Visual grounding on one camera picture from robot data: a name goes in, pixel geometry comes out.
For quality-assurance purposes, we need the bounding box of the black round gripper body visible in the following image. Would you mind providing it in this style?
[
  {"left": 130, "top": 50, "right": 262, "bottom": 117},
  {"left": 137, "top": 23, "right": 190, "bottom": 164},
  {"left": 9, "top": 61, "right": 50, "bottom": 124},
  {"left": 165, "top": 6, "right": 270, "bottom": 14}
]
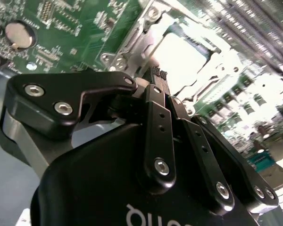
[{"left": 30, "top": 122, "right": 260, "bottom": 226}]

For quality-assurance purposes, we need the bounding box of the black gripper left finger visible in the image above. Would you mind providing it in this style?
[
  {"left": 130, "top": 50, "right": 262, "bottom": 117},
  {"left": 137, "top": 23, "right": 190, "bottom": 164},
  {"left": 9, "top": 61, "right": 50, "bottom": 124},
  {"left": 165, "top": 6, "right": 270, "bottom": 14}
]
[{"left": 0, "top": 66, "right": 177, "bottom": 195}]

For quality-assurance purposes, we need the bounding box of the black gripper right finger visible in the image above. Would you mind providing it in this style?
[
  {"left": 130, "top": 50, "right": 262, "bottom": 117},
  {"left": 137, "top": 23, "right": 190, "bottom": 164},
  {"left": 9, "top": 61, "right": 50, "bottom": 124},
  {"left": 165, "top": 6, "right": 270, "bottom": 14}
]
[{"left": 161, "top": 70, "right": 279, "bottom": 216}]

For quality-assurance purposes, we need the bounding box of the silver CPU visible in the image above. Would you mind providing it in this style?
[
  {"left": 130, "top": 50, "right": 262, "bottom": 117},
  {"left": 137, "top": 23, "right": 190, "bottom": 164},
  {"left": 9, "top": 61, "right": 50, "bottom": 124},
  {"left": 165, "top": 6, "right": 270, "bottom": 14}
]
[{"left": 153, "top": 32, "right": 215, "bottom": 94}]

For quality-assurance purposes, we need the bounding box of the metal socket cover frame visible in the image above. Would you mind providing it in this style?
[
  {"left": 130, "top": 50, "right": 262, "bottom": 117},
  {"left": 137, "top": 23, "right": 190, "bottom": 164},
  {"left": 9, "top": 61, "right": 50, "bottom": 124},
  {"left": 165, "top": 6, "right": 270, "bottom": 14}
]
[{"left": 100, "top": 0, "right": 246, "bottom": 113}]

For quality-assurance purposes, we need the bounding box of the thin metal locking lever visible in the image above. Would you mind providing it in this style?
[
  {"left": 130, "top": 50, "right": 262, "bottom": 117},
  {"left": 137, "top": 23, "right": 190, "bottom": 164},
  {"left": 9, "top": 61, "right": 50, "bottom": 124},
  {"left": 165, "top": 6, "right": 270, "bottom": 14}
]
[{"left": 141, "top": 43, "right": 161, "bottom": 73}]

